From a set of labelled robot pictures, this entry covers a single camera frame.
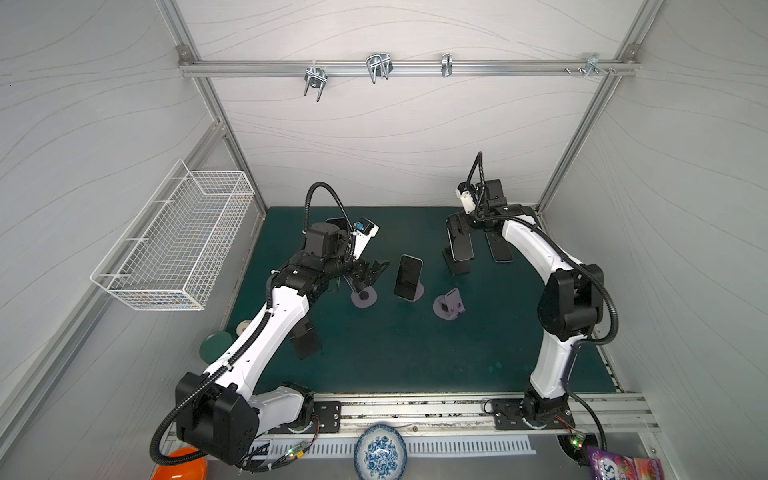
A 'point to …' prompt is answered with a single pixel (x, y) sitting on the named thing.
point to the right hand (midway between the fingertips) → (467, 210)
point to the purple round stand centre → (419, 293)
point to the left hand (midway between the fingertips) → (378, 247)
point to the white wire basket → (171, 254)
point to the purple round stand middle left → (365, 298)
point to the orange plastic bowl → (195, 469)
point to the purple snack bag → (606, 465)
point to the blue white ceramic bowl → (380, 453)
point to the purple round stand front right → (449, 306)
